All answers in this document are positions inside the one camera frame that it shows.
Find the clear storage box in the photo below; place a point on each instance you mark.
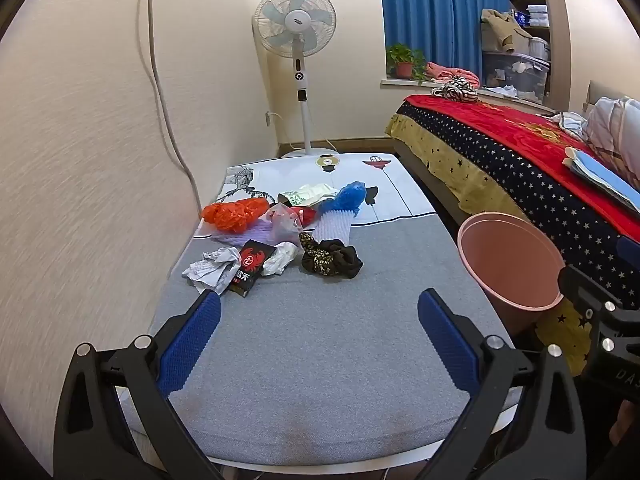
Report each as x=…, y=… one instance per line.
x=515, y=75

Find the pink plastic bin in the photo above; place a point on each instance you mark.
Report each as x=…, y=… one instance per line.
x=510, y=260

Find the beige headboard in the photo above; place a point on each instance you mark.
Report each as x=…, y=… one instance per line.
x=600, y=91

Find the person's right hand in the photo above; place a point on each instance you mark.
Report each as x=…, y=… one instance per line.
x=627, y=422

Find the blue folder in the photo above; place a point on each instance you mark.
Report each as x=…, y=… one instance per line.
x=602, y=175

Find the black gold patterned plastic bag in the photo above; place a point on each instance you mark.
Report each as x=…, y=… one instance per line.
x=330, y=260

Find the black packet with red crab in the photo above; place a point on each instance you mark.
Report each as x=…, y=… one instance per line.
x=247, y=267

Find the green white wrapper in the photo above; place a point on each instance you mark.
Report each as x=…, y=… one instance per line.
x=307, y=192

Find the lavender foam net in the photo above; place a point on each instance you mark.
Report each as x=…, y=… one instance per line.
x=252, y=234

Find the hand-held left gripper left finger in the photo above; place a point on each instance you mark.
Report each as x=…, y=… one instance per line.
x=190, y=345

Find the red plastic bag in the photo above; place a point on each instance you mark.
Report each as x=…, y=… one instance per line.
x=307, y=215

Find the blue curtain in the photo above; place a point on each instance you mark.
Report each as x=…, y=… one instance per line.
x=425, y=10

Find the crumpled white paper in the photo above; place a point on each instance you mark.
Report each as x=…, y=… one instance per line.
x=210, y=267

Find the white standing fan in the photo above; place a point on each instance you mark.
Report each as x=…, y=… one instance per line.
x=296, y=22

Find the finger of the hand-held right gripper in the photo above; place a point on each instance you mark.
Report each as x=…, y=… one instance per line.
x=580, y=287
x=629, y=250

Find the brown bed frame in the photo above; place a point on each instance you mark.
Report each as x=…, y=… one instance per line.
x=425, y=180

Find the blue white pack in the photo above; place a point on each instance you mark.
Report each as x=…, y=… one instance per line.
x=521, y=19

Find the black white striped cloth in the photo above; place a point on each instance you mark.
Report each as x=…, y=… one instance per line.
x=457, y=90

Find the blue plastic bag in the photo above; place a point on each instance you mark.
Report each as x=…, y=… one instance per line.
x=347, y=197

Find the stack of white packs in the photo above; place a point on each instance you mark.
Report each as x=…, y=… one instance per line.
x=538, y=16

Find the white foam net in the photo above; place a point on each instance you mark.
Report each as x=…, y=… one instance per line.
x=332, y=225

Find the light blue white cloth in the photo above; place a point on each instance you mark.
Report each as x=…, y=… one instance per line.
x=570, y=124

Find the crumpled white tissue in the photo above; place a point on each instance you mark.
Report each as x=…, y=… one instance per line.
x=280, y=257

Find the khaki coat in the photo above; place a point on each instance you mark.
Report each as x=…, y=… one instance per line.
x=502, y=27

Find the pink cloth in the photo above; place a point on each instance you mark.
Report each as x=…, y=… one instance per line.
x=447, y=71

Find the bed with red blanket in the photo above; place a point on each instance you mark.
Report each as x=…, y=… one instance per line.
x=500, y=130

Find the potted green plant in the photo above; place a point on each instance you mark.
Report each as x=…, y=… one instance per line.
x=405, y=60

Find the white pillow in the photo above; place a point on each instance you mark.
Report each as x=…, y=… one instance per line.
x=615, y=130

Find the clear plastic bag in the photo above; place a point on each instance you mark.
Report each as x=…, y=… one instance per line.
x=285, y=227

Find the small grey lidded box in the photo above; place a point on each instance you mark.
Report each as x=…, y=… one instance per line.
x=539, y=49

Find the white window sill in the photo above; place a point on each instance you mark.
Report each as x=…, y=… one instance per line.
x=400, y=82

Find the orange plastic bag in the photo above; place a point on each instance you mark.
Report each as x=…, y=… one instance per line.
x=232, y=214

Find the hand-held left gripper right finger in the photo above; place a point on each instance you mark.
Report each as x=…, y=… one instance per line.
x=447, y=340

